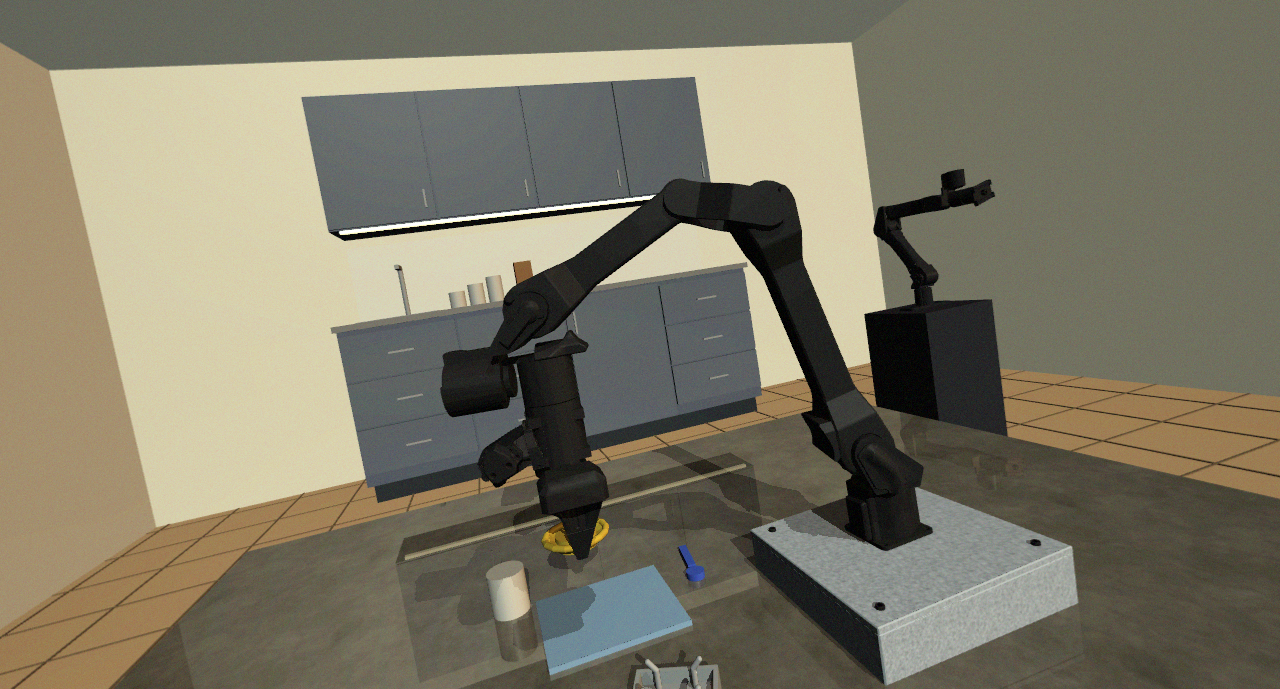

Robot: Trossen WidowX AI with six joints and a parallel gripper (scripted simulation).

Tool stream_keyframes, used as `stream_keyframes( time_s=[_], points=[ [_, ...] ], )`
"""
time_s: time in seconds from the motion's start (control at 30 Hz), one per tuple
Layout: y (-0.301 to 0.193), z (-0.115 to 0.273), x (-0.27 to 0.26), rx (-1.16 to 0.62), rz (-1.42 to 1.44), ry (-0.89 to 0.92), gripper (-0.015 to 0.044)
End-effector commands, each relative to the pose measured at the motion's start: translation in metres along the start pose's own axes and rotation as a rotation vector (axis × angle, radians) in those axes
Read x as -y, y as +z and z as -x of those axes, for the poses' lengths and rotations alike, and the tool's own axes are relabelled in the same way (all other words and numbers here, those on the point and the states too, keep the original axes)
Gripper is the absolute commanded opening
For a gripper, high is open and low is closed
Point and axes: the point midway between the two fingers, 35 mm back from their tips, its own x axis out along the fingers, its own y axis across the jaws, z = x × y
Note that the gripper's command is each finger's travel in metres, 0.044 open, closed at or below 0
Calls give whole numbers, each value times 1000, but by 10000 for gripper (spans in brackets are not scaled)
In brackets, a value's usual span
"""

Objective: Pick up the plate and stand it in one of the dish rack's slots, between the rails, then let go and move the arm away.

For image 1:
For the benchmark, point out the light blue flat rectangular slab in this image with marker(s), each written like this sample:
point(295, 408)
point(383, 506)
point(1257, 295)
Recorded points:
point(599, 619)

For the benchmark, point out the golden yellow round plate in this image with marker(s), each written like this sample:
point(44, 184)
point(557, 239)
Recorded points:
point(556, 539)

